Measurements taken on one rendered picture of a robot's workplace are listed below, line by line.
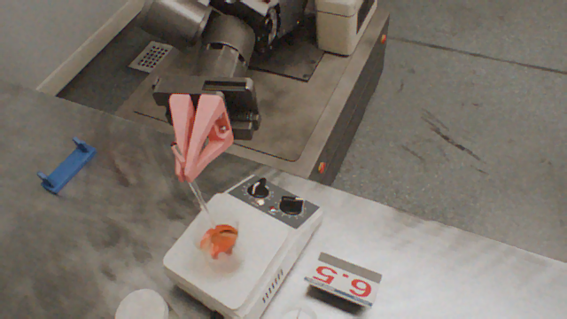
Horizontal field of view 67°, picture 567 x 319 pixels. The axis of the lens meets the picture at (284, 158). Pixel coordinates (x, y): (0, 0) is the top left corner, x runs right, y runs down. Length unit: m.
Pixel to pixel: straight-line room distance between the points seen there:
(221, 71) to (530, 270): 0.48
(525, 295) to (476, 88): 1.40
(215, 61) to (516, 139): 1.50
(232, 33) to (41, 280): 0.46
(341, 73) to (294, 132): 0.28
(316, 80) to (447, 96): 0.70
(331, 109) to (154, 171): 0.70
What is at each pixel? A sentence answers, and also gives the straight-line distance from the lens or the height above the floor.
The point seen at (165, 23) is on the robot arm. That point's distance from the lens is 0.48.
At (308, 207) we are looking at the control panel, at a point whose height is 0.79.
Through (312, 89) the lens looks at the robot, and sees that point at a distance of 1.36.
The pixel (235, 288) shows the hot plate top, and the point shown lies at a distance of 0.52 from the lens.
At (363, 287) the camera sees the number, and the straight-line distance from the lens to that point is 0.59.
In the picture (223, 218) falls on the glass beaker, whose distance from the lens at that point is 0.50.
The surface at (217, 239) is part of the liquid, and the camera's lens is 0.51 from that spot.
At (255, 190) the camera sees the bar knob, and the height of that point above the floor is 0.82.
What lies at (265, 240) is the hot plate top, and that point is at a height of 0.84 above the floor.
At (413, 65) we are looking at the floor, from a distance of 2.02.
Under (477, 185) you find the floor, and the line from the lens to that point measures 1.65.
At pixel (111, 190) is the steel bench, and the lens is 0.76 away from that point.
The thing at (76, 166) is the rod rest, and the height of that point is 0.76.
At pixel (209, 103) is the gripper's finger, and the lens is 0.41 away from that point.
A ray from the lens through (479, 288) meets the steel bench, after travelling 0.64.
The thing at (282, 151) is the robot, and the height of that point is 0.37.
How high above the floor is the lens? 1.32
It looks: 53 degrees down
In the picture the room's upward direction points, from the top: 9 degrees counter-clockwise
